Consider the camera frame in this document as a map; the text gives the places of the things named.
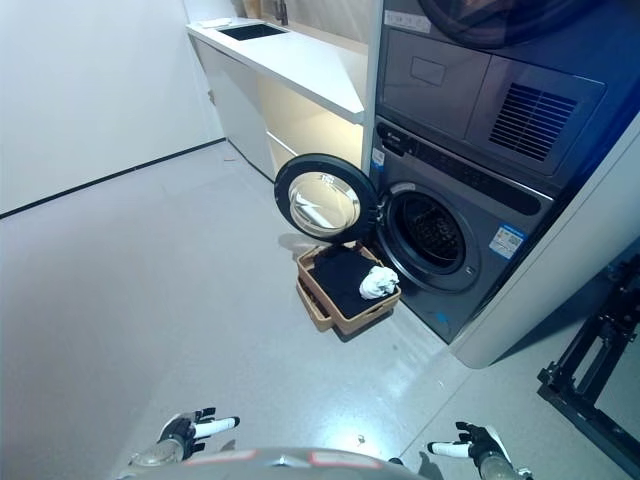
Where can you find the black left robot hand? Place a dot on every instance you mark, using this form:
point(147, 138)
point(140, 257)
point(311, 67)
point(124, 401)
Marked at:
point(202, 428)

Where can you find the white cloth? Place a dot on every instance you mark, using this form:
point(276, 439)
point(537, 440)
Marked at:
point(378, 284)

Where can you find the tan woven laundry basket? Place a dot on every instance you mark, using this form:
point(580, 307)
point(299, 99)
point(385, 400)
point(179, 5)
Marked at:
point(370, 312)
point(311, 305)

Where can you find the black clothes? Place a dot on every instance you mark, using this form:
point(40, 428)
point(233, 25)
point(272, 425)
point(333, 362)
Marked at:
point(337, 280)

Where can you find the round washing machine door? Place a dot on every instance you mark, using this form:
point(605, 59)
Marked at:
point(325, 200)

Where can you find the grey front-load washing machine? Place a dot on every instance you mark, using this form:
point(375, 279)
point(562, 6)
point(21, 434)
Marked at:
point(475, 280)

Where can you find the silver robot torso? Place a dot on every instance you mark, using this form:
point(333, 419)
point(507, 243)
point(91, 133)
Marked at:
point(280, 465)

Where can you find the small blue sticker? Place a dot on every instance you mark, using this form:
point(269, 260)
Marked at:
point(441, 317)

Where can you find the white base cabinet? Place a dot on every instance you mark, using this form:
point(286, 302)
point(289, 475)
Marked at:
point(235, 100)

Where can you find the energy label sticker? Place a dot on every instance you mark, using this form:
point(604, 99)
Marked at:
point(507, 242)

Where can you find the white countertop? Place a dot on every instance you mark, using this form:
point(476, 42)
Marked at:
point(300, 65)

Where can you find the black sink basin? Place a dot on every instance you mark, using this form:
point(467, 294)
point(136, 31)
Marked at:
point(252, 31)

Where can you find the grey dryer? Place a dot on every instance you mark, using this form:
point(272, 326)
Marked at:
point(450, 90)

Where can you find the dark metal faucet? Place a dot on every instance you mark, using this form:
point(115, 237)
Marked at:
point(281, 12)

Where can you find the white dryer label sticker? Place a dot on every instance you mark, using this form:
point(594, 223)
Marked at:
point(407, 21)

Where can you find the black metal frame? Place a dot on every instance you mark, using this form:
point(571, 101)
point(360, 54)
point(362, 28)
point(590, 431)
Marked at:
point(580, 370)

